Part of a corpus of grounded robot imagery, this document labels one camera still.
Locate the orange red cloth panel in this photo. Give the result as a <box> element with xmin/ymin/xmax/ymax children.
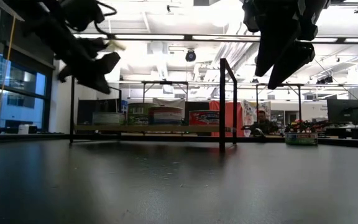
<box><xmin>209</xmin><ymin>100</ymin><xmax>245</xmax><ymax>138</ymax></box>

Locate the black round ceiling lamp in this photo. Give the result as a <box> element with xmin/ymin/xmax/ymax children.
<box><xmin>185</xmin><ymin>49</ymin><xmax>197</xmax><ymax>63</ymax></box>

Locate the black ceiling lamp cluster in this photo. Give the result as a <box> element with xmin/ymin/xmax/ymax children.
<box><xmin>315</xmin><ymin>74</ymin><xmax>334</xmax><ymax>85</ymax></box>

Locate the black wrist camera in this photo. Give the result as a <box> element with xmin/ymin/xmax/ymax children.
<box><xmin>59</xmin><ymin>0</ymin><xmax>105</xmax><ymax>32</ymax></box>
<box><xmin>297</xmin><ymin>0</ymin><xmax>333</xmax><ymax>42</ymax></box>

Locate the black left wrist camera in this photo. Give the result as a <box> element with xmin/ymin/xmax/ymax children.
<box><xmin>59</xmin><ymin>0</ymin><xmax>105</xmax><ymax>32</ymax></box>

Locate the red flat seafood tin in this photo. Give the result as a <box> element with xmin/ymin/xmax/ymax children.
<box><xmin>188</xmin><ymin>110</ymin><xmax>221</xmax><ymax>126</ymax></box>

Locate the dark standing board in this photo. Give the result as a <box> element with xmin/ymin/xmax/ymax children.
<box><xmin>76</xmin><ymin>98</ymin><xmax>120</xmax><ymax>134</ymax></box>

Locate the black frame wooden shelf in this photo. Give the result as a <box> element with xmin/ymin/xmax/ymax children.
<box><xmin>69</xmin><ymin>57</ymin><xmax>239</xmax><ymax>154</ymax></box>

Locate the black braided cable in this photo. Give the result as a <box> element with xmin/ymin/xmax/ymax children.
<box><xmin>93</xmin><ymin>1</ymin><xmax>119</xmax><ymax>38</ymax></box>

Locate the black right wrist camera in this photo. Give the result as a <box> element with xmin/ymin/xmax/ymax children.
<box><xmin>297</xmin><ymin>0</ymin><xmax>333</xmax><ymax>42</ymax></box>

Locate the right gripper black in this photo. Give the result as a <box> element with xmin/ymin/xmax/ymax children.
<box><xmin>242</xmin><ymin>0</ymin><xmax>316</xmax><ymax>91</ymax></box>

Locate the black background table frame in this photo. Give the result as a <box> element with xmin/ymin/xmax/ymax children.
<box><xmin>140</xmin><ymin>80</ymin><xmax>190</xmax><ymax>104</ymax></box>
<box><xmin>255</xmin><ymin>82</ymin><xmax>306</xmax><ymax>125</ymax></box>

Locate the black rig frame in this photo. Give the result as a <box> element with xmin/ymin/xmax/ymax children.
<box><xmin>73</xmin><ymin>32</ymin><xmax>358</xmax><ymax>44</ymax></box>

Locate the person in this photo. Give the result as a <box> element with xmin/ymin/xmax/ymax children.
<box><xmin>242</xmin><ymin>110</ymin><xmax>280</xmax><ymax>137</ymax></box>

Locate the yellow cable tag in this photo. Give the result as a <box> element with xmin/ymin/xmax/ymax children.
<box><xmin>107</xmin><ymin>39</ymin><xmax>127</xmax><ymax>52</ymax></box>

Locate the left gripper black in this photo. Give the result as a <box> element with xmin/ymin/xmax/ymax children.
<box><xmin>26</xmin><ymin>18</ymin><xmax>121</xmax><ymax>95</ymax></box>

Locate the blue red label can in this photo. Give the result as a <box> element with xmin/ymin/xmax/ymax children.
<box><xmin>148</xmin><ymin>106</ymin><xmax>184</xmax><ymax>126</ymax></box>

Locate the dark computer monitor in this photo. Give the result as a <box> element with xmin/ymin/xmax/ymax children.
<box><xmin>326</xmin><ymin>98</ymin><xmax>358</xmax><ymax>125</ymax></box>

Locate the white printed banner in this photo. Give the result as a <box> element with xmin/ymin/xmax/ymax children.
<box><xmin>241</xmin><ymin>99</ymin><xmax>272</xmax><ymax>130</ymax></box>

